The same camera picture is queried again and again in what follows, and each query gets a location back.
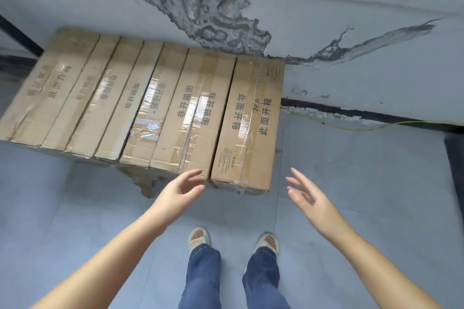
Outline person's left hand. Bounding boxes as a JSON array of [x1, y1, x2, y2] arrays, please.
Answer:
[[150, 169, 206, 228]]

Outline person's left forearm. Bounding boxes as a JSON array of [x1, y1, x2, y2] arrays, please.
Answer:
[[31, 210, 172, 309]]

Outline person's right forearm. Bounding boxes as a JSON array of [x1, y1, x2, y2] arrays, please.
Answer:
[[326, 225, 445, 309]]

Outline pale left slipper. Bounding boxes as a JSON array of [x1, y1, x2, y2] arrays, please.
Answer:
[[187, 226, 211, 252]]

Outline pale slipper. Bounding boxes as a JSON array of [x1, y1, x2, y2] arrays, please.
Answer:
[[252, 232, 281, 257], [187, 226, 211, 252]]

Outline pale right slipper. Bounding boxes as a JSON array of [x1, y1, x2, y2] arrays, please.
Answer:
[[252, 232, 281, 257]]

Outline blue jeans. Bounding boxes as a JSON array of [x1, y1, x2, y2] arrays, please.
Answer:
[[178, 243, 291, 309]]

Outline person's right hand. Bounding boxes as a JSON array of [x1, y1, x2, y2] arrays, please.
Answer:
[[286, 168, 349, 245]]

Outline thin yellow cable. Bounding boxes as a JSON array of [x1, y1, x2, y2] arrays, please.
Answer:
[[282, 106, 454, 132]]

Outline row of taped cardboard boxes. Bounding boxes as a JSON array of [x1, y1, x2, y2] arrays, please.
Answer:
[[0, 27, 286, 199]]

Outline black metal bar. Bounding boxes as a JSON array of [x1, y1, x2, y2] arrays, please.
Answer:
[[0, 14, 45, 58]]

